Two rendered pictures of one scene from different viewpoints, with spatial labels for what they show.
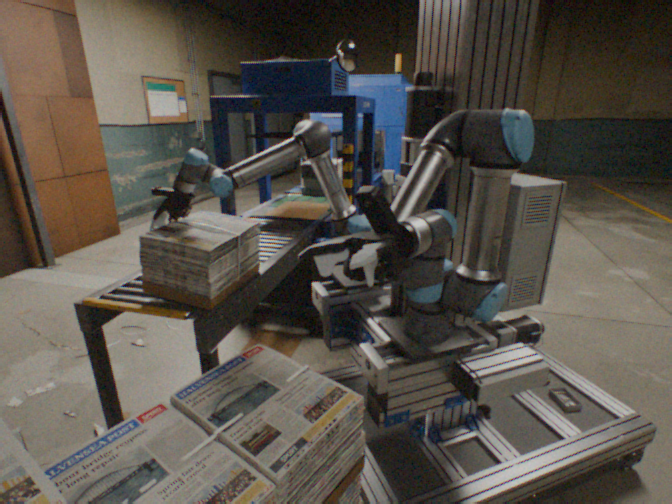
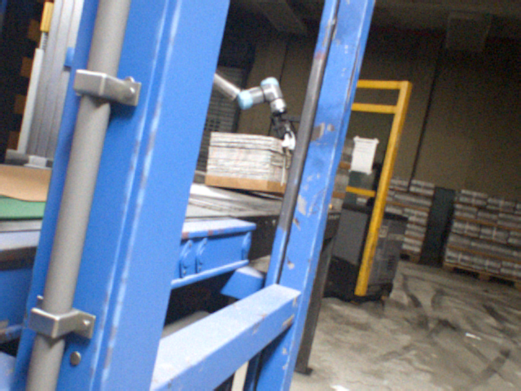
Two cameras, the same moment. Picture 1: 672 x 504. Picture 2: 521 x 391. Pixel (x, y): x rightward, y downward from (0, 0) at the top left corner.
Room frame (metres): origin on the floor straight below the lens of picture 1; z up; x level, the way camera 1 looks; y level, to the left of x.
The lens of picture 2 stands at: (3.60, 0.73, 0.91)
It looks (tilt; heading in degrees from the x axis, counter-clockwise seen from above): 3 degrees down; 184
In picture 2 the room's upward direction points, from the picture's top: 12 degrees clockwise
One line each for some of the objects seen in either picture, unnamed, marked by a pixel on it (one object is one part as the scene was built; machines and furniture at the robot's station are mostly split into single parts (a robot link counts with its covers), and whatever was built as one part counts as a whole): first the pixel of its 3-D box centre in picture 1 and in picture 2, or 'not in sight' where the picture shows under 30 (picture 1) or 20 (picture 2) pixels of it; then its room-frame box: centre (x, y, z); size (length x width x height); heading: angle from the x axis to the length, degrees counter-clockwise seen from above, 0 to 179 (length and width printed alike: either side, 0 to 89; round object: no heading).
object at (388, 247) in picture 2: not in sight; (354, 248); (-0.82, 1.36, 0.40); 0.69 x 0.55 x 0.80; 53
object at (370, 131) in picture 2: not in sight; (356, 148); (-0.54, 1.14, 1.28); 0.57 x 0.01 x 0.65; 53
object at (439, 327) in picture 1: (427, 316); not in sight; (1.05, -0.28, 0.87); 0.15 x 0.15 x 0.10
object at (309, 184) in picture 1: (323, 176); not in sight; (3.38, 0.11, 0.93); 0.38 x 0.30 x 0.26; 165
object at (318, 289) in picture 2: (110, 400); (315, 302); (1.29, 0.93, 0.34); 0.06 x 0.06 x 0.68; 75
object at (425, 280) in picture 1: (418, 272); not in sight; (0.78, -0.18, 1.13); 0.11 x 0.08 x 0.11; 46
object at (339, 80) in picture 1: (297, 81); not in sight; (2.82, 0.26, 1.65); 0.60 x 0.45 x 0.20; 75
